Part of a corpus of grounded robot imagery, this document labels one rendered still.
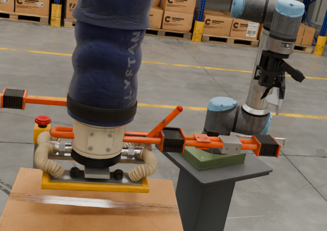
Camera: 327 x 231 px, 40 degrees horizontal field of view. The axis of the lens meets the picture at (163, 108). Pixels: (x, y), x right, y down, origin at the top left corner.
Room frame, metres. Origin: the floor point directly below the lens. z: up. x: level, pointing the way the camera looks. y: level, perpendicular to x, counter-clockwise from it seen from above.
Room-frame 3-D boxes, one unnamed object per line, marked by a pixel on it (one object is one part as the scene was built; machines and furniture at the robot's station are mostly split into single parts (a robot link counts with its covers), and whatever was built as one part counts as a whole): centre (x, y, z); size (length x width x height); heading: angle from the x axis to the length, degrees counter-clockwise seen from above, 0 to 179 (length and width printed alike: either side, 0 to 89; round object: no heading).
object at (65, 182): (1.27, 0.18, 1.11); 0.34 x 0.10 x 0.05; 104
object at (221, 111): (2.31, -0.32, 1.00); 0.17 x 0.15 x 0.18; 81
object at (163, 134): (1.42, -0.04, 1.21); 0.10 x 0.08 x 0.06; 14
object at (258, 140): (1.50, -0.39, 1.21); 0.08 x 0.07 x 0.05; 104
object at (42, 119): (1.80, 0.51, 1.02); 0.07 x 0.07 x 0.04
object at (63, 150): (1.36, 0.20, 1.15); 0.34 x 0.25 x 0.06; 104
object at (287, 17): (1.51, -0.35, 1.67); 0.10 x 0.09 x 0.12; 171
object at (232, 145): (1.47, -0.25, 1.21); 0.07 x 0.07 x 0.04; 14
